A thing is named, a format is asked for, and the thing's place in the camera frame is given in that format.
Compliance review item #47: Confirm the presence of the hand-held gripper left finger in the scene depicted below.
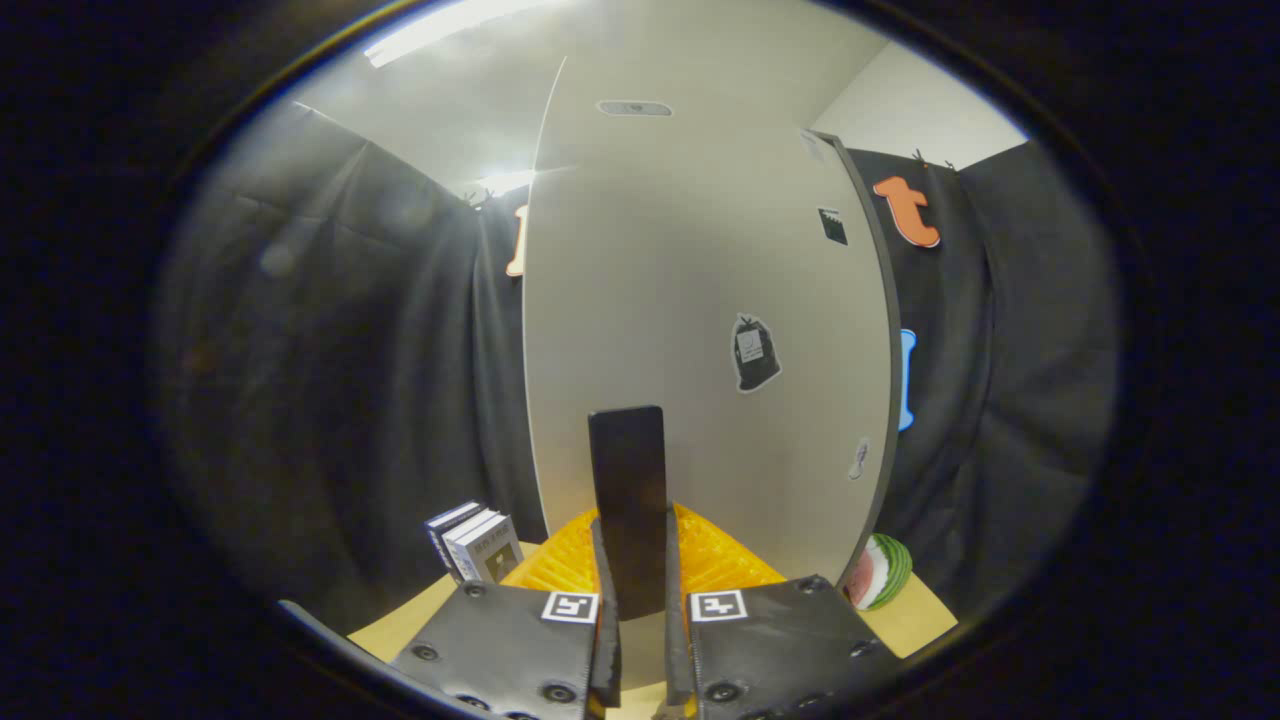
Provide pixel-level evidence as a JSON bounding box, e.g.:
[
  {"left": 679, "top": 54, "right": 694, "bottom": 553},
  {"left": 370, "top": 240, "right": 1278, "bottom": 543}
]
[{"left": 390, "top": 505, "right": 623, "bottom": 720}]

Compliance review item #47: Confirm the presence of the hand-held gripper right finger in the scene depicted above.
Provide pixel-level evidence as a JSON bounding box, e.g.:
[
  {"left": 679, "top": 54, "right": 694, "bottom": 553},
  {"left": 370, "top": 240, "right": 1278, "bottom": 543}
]
[{"left": 665, "top": 503, "right": 901, "bottom": 720}]

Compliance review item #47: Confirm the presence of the black cabinet door handle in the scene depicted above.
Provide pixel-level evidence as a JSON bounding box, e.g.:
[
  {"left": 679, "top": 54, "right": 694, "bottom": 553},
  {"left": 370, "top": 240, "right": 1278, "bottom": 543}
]
[{"left": 587, "top": 404, "right": 670, "bottom": 623}]

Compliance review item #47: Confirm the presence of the grey cover book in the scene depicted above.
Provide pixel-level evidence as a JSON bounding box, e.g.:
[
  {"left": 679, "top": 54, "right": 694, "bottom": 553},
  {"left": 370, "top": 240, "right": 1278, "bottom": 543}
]
[{"left": 455, "top": 514, "right": 525, "bottom": 585}]

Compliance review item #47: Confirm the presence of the white cover book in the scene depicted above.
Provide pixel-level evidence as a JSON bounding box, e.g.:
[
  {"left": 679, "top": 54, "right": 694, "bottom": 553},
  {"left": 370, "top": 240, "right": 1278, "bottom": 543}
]
[{"left": 441, "top": 508, "right": 501, "bottom": 584}]

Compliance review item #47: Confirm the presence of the dark cover book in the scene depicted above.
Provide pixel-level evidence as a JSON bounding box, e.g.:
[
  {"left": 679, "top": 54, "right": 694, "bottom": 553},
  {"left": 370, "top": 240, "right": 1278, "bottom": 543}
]
[{"left": 424, "top": 500, "right": 487, "bottom": 573}]

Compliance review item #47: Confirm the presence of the toy watermelon slice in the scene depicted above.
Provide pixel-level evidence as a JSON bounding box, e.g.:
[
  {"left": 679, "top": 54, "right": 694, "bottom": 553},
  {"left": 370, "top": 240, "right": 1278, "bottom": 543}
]
[{"left": 846, "top": 533, "right": 914, "bottom": 612}]

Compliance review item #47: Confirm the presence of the black backdrop cloth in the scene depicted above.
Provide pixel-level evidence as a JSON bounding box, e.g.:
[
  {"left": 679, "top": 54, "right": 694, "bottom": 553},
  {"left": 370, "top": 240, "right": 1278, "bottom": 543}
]
[{"left": 155, "top": 100, "right": 1121, "bottom": 641}]

